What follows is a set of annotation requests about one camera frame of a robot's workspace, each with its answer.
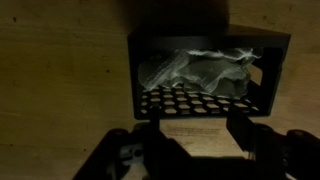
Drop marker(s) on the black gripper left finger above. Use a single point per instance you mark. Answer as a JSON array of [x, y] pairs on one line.
[[154, 120]]

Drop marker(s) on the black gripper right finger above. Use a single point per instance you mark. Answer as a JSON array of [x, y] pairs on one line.
[[240, 131]]

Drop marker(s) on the grey-white cloth towel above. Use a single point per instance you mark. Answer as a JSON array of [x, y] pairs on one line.
[[200, 73]]

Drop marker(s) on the black perforated box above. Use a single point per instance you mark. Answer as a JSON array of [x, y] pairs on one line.
[[206, 38]]

